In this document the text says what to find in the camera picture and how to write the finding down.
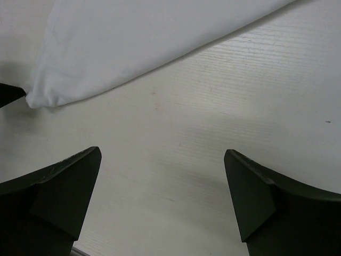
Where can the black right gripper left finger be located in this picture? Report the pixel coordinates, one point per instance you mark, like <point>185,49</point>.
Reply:
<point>42,212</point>

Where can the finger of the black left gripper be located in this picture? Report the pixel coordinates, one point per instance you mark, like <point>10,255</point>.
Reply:
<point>9,94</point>

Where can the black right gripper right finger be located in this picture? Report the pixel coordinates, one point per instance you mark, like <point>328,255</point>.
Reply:
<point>278,215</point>

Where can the white skirt cloth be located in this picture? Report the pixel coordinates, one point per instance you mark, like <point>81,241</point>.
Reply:
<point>90,47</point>

